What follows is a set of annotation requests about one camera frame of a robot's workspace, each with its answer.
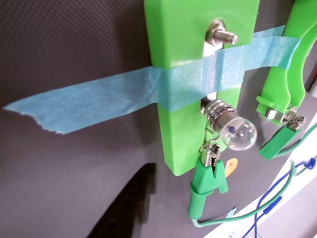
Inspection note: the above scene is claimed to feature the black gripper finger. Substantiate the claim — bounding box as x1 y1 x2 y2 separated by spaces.
86 163 157 238

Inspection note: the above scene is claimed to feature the orange semicircle sticker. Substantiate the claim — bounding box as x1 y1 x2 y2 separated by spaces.
224 158 239 178

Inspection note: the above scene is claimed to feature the green lead wire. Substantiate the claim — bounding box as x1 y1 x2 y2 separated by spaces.
192 121 317 228

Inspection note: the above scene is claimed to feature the small clear light bulb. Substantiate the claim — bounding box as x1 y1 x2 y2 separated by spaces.
202 98 258 152

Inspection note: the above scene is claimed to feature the green alligator clip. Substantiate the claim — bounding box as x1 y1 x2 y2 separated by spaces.
259 111 307 162
187 142 229 222

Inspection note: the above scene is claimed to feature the dark grey work mat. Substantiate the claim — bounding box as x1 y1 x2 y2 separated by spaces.
0 0 317 238

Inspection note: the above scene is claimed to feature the green battery holder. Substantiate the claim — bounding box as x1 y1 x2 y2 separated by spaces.
256 0 317 124

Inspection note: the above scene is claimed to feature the green bulb holder board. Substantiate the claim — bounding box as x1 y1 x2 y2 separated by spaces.
144 0 261 177

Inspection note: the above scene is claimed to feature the silver terminal bolt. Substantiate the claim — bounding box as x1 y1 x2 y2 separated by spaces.
205 19 239 47

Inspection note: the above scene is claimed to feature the short blue tape piece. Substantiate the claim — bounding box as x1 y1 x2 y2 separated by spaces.
226 206 238 219

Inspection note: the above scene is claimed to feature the blue lead wire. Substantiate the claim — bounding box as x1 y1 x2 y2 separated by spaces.
244 157 317 238

